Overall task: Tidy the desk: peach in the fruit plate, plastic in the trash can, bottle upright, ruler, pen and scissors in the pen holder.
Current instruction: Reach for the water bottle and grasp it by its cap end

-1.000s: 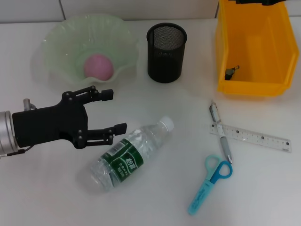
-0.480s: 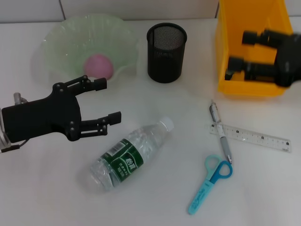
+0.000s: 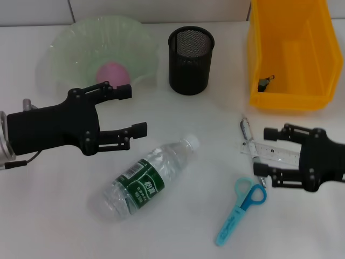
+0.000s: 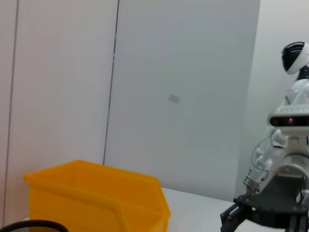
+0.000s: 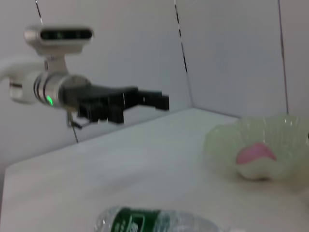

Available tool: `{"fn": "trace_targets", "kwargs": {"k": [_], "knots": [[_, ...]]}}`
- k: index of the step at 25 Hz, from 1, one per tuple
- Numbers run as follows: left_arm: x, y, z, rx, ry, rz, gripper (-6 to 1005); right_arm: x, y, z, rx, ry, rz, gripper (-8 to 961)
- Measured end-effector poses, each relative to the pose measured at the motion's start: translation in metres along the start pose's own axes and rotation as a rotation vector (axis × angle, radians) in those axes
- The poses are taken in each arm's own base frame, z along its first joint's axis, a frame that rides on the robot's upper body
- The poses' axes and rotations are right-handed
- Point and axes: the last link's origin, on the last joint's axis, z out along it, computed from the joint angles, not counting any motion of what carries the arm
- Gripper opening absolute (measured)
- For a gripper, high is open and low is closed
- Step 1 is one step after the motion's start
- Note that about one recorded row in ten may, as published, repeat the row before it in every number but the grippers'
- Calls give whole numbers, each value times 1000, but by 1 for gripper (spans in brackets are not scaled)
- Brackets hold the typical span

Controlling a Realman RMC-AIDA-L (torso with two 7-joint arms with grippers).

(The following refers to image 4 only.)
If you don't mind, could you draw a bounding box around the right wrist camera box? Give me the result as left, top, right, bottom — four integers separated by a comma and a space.
267, 105, 309, 132

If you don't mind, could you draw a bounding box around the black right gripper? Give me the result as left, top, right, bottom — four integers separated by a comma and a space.
219, 174, 309, 232

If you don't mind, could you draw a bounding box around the white robot torso with head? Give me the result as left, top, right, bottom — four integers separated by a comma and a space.
281, 42, 309, 109

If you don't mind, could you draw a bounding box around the right gripper cable with plug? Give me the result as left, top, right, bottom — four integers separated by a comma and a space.
242, 135, 285, 196

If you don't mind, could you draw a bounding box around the yellow plastic bin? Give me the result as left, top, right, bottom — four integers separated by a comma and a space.
23, 159, 171, 232

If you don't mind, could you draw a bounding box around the black mesh pen holder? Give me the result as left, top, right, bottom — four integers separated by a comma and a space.
0, 219, 70, 232

